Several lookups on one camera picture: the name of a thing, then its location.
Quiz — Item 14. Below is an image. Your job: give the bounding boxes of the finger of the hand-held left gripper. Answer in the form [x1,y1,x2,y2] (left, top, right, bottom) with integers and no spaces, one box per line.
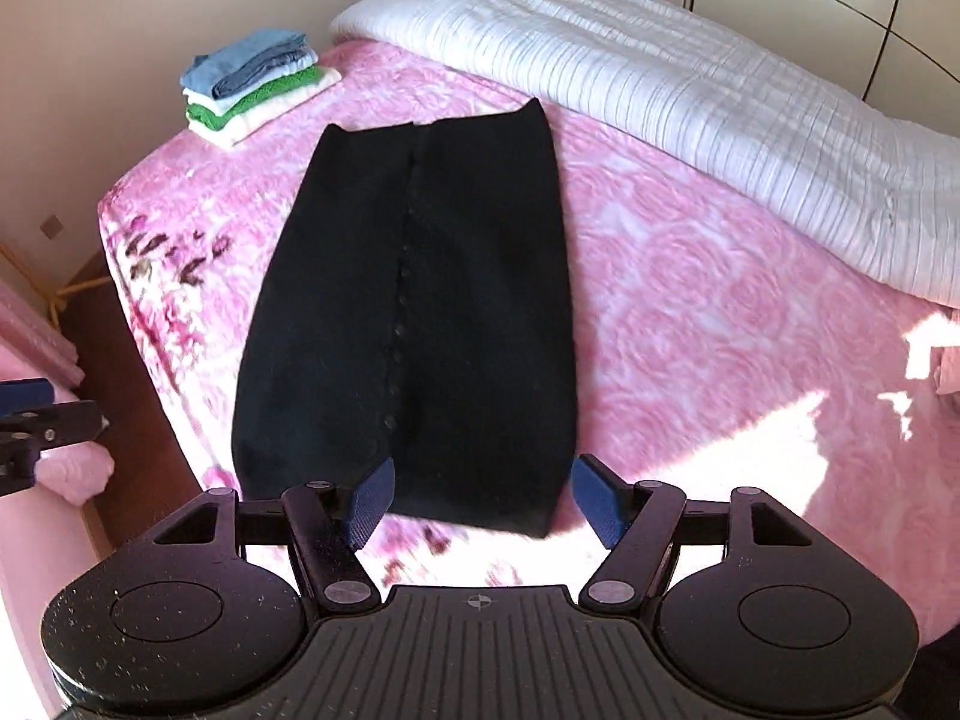
[0,399,111,497]
[0,379,55,413]

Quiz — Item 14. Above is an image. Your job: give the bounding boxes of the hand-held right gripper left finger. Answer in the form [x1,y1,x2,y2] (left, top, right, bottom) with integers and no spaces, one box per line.
[150,457,396,612]

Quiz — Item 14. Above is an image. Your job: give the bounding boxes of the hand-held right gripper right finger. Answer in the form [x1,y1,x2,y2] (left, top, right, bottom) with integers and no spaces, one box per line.
[571,454,815,610]

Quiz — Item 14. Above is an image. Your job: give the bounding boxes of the black garment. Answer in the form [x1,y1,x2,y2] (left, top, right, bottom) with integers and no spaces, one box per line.
[232,97,575,539]

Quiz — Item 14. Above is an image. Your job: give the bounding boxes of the pink cloth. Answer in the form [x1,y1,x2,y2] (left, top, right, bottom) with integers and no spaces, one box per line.
[0,270,113,691]

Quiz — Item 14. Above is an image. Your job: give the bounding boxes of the pink rose pattern blanket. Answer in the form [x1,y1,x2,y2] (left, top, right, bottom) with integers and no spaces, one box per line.
[97,41,960,646]

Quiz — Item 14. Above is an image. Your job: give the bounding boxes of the folded light blue garment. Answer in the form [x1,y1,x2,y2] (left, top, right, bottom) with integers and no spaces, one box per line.
[182,82,248,110]

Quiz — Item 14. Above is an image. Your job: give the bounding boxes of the folded green knit garment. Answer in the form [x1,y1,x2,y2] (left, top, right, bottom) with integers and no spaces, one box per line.
[185,65,325,134]

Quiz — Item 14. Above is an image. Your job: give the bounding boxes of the folded white garment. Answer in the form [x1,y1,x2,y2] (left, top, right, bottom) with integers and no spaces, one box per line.
[193,67,343,149]

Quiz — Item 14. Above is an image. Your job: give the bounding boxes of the folded blue jeans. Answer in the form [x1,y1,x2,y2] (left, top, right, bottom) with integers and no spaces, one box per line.
[180,28,316,100]

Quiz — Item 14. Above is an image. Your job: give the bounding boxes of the white ribbed quilt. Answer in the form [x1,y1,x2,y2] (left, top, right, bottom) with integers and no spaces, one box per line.
[330,0,960,310]

